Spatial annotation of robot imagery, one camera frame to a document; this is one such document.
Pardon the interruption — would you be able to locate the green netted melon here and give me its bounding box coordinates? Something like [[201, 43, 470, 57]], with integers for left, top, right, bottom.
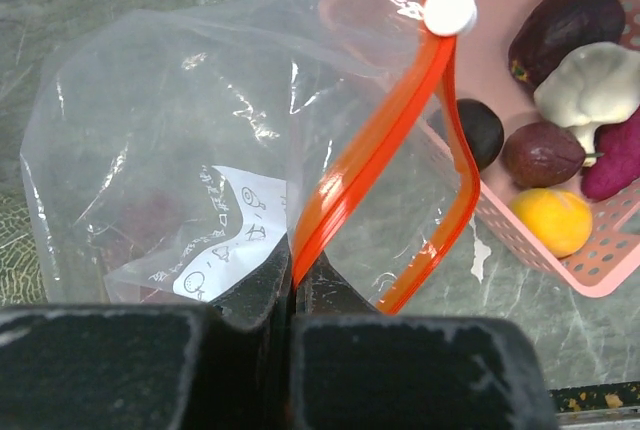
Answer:
[[1, 192, 47, 307]]

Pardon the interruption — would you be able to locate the pink plastic basket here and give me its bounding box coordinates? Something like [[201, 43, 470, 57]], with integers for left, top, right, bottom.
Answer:
[[321, 0, 639, 298]]

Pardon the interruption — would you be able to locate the magenta dragon fruit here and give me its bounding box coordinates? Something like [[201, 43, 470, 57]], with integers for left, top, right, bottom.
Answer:
[[581, 109, 639, 201]]

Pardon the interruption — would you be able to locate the aluminium mounting rail frame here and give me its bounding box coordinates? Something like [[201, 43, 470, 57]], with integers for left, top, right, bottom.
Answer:
[[549, 381, 639, 430]]

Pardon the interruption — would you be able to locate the white garlic bulb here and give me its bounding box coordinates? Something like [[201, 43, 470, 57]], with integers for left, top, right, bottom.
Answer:
[[534, 42, 639, 166]]

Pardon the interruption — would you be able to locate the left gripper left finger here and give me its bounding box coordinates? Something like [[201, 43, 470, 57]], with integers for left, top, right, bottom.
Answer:
[[210, 237, 291, 333]]

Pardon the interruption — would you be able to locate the small dark red plum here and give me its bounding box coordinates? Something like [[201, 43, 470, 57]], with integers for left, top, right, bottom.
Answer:
[[502, 121, 586, 188]]

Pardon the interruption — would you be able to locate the orange fruit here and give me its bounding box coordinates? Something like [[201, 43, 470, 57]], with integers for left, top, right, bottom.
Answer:
[[509, 188, 593, 259]]

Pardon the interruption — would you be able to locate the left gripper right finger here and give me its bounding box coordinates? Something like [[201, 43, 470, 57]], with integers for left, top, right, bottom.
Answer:
[[295, 253, 378, 314]]

